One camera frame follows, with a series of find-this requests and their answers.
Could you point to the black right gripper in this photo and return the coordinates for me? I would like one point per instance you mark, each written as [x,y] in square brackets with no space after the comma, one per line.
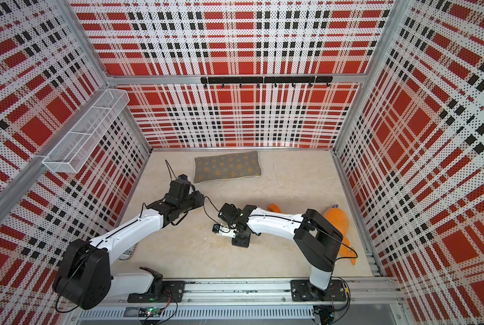
[243,243]

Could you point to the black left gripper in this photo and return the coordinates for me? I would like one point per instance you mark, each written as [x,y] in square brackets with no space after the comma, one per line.
[198,200]

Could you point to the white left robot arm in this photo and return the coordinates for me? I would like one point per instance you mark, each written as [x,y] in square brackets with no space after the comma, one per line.
[85,277]

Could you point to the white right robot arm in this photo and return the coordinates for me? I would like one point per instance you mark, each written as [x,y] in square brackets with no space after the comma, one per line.
[318,278]

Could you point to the grey floral cushion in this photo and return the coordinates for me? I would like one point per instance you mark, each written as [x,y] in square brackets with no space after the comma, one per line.
[227,167]

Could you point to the patterned cup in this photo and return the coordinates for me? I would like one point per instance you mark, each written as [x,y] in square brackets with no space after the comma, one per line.
[128,254]

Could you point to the orange plush toy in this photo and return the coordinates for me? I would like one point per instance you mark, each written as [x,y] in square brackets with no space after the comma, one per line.
[321,238]

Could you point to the green lit circuit board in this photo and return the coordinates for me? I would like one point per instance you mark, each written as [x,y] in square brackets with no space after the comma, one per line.
[150,312]

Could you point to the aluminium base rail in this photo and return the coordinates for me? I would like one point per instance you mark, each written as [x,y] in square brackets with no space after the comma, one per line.
[257,301]

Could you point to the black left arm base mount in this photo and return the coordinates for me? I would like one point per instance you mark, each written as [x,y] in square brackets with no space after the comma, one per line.
[158,289]

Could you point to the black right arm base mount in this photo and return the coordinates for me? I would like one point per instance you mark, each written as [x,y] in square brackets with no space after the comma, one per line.
[304,291]

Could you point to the white wire mesh basket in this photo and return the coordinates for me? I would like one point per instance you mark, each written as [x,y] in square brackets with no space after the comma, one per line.
[75,148]

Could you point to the black hook rail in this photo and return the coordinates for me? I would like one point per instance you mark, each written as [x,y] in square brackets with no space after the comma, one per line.
[265,80]

